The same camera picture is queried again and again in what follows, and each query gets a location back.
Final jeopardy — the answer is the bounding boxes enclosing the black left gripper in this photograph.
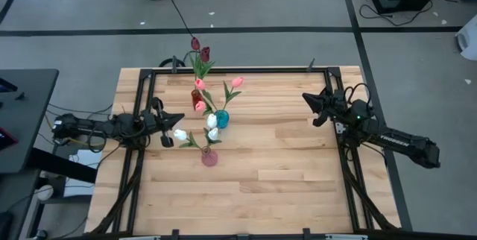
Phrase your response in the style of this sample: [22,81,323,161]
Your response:
[141,97,186,148]

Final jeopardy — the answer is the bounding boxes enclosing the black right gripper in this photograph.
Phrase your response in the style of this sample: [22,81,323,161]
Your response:
[302,89,350,127]

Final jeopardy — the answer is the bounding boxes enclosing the black aluminium table frame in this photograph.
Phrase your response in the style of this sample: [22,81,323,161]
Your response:
[86,57,403,240]

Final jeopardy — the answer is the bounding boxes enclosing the dark red tablet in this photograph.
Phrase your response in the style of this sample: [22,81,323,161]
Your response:
[0,127,19,152]

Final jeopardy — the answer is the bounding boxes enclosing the white artificial tulip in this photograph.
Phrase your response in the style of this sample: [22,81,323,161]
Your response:
[173,128,209,154]
[203,113,218,151]
[203,127,223,151]

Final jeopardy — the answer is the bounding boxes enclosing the black cable loop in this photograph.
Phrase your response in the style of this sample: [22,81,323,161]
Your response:
[159,57,186,69]

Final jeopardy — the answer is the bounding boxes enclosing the black phone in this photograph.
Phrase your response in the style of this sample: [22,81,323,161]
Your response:
[0,78,18,94]

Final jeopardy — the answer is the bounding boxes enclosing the red glass vase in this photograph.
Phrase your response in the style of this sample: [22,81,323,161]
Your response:
[191,89,204,112]

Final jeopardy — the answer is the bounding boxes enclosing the tall purple glass vase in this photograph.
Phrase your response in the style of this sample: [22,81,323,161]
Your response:
[200,145,219,168]

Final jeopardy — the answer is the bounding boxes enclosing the dark red artificial tulip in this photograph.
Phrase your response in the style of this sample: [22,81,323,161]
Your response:
[196,46,216,91]
[189,37,202,92]

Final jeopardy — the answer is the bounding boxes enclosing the black desk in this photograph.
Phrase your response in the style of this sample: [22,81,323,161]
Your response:
[0,69,98,185]

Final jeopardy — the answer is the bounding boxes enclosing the teal glass vase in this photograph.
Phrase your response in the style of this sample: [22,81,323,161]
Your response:
[215,109,231,130]

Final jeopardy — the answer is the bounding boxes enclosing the artificial tulip stems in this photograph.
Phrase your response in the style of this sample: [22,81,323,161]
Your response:
[195,101,219,117]

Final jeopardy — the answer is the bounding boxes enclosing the black floor cable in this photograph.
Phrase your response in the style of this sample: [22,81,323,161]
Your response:
[136,0,195,40]

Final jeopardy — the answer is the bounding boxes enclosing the white round object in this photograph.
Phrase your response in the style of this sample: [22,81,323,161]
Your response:
[35,184,55,201]

